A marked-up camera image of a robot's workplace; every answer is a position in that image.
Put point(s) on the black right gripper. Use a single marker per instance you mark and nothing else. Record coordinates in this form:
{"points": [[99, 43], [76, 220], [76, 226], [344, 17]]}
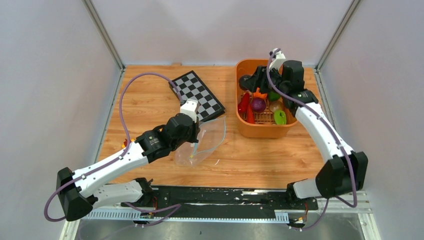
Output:
{"points": [[257, 79]]}

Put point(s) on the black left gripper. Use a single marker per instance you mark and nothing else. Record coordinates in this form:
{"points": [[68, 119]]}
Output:
{"points": [[195, 127]]}

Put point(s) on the orange toy fruit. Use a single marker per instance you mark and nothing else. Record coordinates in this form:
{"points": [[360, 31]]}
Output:
{"points": [[258, 94]]}

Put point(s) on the orange plastic basket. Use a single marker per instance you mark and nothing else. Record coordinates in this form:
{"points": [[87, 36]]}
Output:
{"points": [[265, 125]]}

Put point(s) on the green toy pepper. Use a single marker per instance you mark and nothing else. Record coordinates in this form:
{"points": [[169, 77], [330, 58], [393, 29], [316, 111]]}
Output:
{"points": [[273, 96]]}

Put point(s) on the clear zip top bag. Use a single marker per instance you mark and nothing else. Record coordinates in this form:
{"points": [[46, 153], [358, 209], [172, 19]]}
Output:
{"points": [[211, 135]]}

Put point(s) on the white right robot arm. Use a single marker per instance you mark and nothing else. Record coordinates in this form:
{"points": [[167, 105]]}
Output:
{"points": [[344, 169]]}

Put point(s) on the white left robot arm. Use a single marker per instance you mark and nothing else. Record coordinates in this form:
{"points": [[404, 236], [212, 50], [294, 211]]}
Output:
{"points": [[83, 190]]}

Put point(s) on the purple toy onion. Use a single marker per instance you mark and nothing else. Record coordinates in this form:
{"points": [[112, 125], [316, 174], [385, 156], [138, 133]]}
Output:
{"points": [[258, 105]]}

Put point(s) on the red toy chili pepper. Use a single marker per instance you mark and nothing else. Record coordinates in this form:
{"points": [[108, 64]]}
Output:
{"points": [[243, 103]]}

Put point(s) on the brown toy potato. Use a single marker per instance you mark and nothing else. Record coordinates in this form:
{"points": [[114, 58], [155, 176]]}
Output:
{"points": [[275, 105]]}

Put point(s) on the black white chessboard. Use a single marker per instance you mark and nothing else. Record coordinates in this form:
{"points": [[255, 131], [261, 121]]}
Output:
{"points": [[191, 86]]}

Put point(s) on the green toy avocado half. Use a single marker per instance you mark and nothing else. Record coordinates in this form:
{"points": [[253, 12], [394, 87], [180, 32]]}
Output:
{"points": [[280, 117]]}

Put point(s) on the red green toy brick car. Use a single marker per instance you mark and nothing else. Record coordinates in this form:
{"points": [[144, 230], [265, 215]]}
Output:
{"points": [[126, 142]]}

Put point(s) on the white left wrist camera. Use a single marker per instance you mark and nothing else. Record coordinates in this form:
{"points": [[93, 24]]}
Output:
{"points": [[190, 108]]}

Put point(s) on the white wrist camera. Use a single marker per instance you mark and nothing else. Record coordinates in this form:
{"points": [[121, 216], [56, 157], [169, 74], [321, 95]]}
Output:
{"points": [[190, 108], [277, 58]]}

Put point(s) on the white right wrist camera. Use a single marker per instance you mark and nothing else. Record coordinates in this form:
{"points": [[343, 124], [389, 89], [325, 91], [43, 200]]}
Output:
{"points": [[277, 58]]}

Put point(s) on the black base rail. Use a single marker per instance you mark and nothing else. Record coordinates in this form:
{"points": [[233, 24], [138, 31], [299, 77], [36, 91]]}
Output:
{"points": [[222, 203]]}

